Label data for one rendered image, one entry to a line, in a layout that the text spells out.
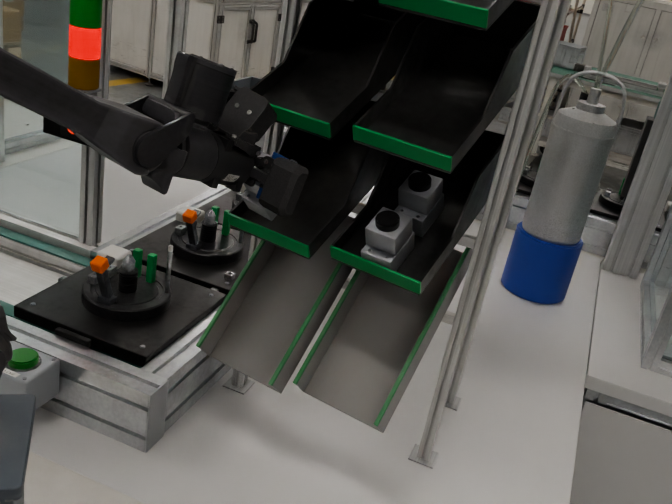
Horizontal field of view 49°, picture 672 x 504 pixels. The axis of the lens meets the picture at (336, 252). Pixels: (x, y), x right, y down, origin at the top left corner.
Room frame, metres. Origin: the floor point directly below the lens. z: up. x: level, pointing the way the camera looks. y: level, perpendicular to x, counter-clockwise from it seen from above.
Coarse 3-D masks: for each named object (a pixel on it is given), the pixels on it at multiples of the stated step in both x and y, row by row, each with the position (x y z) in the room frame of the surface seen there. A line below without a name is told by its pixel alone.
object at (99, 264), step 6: (96, 258) 0.96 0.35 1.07; (102, 258) 0.97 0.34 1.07; (108, 258) 0.98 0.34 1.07; (114, 258) 0.99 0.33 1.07; (90, 264) 0.96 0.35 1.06; (96, 264) 0.95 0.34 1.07; (102, 264) 0.96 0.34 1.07; (108, 264) 0.97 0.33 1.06; (96, 270) 0.96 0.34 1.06; (102, 270) 0.96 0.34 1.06; (102, 276) 0.96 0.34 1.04; (108, 276) 0.98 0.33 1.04; (102, 282) 0.97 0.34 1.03; (108, 282) 0.98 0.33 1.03; (102, 288) 0.97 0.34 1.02; (108, 288) 0.98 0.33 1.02; (102, 294) 0.98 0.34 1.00; (108, 294) 0.98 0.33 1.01
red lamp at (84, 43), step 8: (72, 32) 1.18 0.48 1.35; (80, 32) 1.18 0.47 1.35; (88, 32) 1.18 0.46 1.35; (96, 32) 1.19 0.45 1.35; (72, 40) 1.18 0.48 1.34; (80, 40) 1.18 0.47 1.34; (88, 40) 1.18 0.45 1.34; (96, 40) 1.19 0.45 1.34; (72, 48) 1.18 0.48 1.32; (80, 48) 1.18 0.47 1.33; (88, 48) 1.18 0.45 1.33; (96, 48) 1.19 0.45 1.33; (72, 56) 1.18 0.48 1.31; (80, 56) 1.18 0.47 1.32; (88, 56) 1.18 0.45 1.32; (96, 56) 1.20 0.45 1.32
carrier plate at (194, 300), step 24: (48, 288) 1.02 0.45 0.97; (72, 288) 1.04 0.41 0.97; (192, 288) 1.11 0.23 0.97; (24, 312) 0.95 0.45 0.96; (48, 312) 0.95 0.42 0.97; (72, 312) 0.97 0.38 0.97; (168, 312) 1.02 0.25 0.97; (192, 312) 1.03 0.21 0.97; (96, 336) 0.92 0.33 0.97; (120, 336) 0.93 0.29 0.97; (144, 336) 0.94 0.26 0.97; (168, 336) 0.95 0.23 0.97; (144, 360) 0.89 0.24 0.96
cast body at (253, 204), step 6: (258, 156) 0.89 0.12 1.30; (264, 156) 0.89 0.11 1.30; (270, 156) 0.89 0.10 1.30; (258, 168) 0.86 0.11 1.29; (246, 186) 0.88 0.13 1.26; (258, 186) 0.85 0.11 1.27; (246, 192) 0.88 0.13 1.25; (252, 192) 0.88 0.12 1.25; (246, 198) 0.88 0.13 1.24; (252, 198) 0.88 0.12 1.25; (246, 204) 0.89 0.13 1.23; (252, 204) 0.87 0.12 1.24; (258, 204) 0.87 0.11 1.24; (252, 210) 0.89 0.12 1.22; (258, 210) 0.88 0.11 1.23; (264, 210) 0.86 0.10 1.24; (264, 216) 0.88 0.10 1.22; (270, 216) 0.87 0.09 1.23
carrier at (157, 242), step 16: (192, 208) 1.41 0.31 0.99; (176, 224) 1.36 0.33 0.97; (208, 224) 1.27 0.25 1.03; (224, 224) 1.31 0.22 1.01; (144, 240) 1.26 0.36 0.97; (160, 240) 1.28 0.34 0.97; (176, 240) 1.25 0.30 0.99; (208, 240) 1.27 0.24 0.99; (224, 240) 1.29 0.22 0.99; (240, 240) 1.29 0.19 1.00; (144, 256) 1.20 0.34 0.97; (160, 256) 1.21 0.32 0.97; (176, 256) 1.22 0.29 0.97; (192, 256) 1.21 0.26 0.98; (208, 256) 1.21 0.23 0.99; (224, 256) 1.23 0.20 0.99; (240, 256) 1.27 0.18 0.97; (176, 272) 1.16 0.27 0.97; (192, 272) 1.17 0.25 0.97; (208, 272) 1.18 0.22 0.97; (224, 272) 1.20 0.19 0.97; (240, 272) 1.21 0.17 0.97; (224, 288) 1.14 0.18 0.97
